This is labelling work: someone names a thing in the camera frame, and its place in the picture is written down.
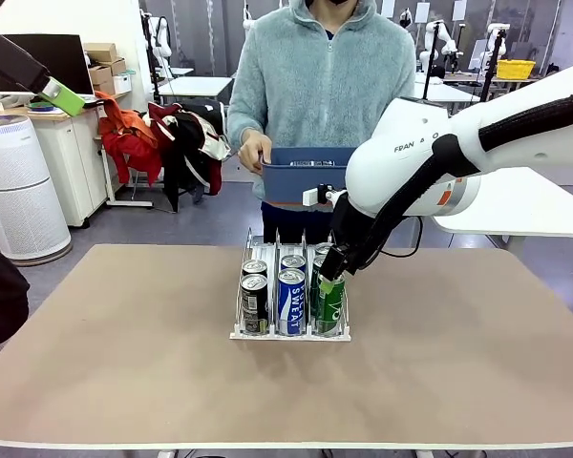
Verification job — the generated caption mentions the blue Pocari Sweat can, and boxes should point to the blue Pocari Sweat can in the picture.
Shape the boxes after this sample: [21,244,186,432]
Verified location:
[276,268,308,335]
[280,254,308,274]

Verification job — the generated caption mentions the black cable sleeve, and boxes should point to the black cable sleeve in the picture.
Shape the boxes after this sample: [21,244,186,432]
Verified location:
[348,93,573,276]

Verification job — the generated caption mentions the white wire can dispenser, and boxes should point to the white wire can dispenser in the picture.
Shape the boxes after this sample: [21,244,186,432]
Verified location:
[228,227,352,343]

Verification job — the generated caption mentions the person in black clothing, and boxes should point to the person in black clothing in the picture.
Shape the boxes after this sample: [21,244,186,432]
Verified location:
[0,238,31,376]

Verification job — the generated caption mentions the black computer monitor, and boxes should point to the black computer monitor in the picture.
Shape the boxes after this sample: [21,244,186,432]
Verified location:
[0,33,96,99]

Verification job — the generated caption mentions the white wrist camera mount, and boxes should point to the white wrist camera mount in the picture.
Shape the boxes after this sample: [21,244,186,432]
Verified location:
[303,183,350,207]

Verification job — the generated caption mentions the person in teal fleece hoodie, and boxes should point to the person in teal fleece hoodie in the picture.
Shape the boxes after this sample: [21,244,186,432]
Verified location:
[226,0,417,244]

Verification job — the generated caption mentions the blue plastic bin orange handles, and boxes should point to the blue plastic bin orange handles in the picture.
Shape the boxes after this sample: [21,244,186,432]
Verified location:
[260,146,359,210]

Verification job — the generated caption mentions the white background table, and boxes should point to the white background table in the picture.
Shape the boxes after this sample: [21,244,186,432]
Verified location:
[156,75,234,104]

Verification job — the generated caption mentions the person's right hand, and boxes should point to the person's right hand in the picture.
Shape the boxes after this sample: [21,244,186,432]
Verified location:
[237,129,274,174]

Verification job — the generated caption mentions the yellow plastic crate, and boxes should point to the yellow plastic crate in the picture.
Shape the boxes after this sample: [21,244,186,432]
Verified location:
[497,59,537,80]

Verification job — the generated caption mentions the orange red jacket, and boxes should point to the orange red jacket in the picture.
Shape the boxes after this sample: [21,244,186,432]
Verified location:
[95,91,164,187]

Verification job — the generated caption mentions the black jacket red lining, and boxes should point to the black jacket red lining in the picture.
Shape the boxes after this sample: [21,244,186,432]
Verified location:
[147,100,231,215]

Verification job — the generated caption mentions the person's right forearm teal sleeve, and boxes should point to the person's right forearm teal sleeve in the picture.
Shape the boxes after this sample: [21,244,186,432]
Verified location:
[226,90,273,142]

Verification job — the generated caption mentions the white table black legs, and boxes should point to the white table black legs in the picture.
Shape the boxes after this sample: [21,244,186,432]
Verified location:
[413,71,482,116]

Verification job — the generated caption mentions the white desk leg frame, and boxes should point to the white desk leg frame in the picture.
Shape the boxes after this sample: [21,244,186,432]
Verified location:
[94,135,154,210]

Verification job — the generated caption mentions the large white table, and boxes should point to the large white table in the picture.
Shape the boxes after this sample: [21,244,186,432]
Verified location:
[432,166,573,261]

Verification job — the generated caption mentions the white air purifier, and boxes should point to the white air purifier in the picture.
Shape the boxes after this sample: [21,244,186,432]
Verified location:
[0,114,73,267]

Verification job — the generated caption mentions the black tripod pole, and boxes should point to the black tripod pole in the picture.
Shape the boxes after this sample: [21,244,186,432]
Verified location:
[477,28,508,104]

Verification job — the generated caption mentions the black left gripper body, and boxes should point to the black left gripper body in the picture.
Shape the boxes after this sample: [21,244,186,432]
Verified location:
[0,26,49,93]

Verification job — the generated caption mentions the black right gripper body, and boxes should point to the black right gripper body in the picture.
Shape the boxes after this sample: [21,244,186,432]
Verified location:
[329,192,371,254]

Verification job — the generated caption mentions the white cabinet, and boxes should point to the white cabinet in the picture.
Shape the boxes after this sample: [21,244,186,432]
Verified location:
[28,107,111,228]

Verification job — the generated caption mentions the wooden background table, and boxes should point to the wooden background table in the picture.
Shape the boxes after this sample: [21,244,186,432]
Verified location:
[446,73,548,99]

